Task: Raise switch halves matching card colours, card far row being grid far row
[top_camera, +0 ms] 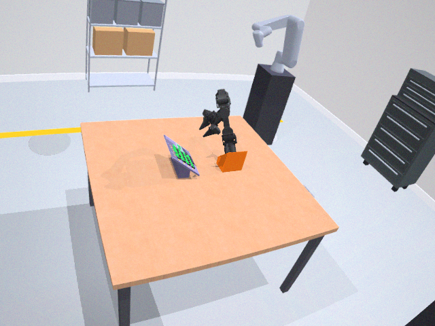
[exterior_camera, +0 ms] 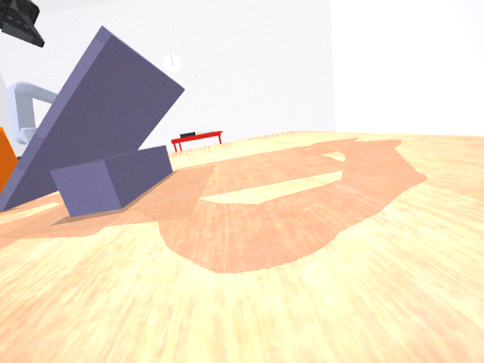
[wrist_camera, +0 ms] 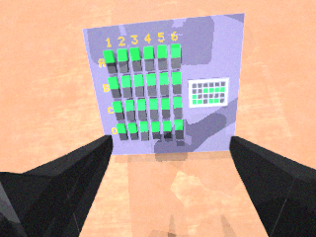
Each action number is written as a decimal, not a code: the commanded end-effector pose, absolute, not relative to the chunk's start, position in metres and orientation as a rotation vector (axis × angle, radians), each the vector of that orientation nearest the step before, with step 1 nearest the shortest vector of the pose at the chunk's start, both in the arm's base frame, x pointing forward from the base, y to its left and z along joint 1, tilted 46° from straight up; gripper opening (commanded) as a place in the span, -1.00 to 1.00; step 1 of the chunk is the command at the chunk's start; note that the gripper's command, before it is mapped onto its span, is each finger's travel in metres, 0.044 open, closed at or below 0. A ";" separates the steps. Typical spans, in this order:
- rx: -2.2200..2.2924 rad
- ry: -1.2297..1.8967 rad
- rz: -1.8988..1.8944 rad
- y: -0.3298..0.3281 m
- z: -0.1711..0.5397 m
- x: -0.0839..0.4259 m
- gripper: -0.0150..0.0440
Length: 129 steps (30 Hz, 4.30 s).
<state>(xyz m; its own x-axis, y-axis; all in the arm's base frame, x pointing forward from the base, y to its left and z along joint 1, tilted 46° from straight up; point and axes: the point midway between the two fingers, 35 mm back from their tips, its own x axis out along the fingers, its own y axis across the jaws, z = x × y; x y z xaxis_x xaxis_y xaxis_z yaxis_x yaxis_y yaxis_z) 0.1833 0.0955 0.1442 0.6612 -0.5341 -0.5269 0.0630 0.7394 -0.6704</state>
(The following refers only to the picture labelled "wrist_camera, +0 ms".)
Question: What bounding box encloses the lavender switch panel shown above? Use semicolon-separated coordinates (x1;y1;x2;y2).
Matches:
81;13;245;155

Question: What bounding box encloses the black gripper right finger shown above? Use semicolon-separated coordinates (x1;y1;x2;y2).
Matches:
229;136;316;237

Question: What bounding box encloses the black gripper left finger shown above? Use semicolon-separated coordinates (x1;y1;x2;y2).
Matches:
0;134;114;237

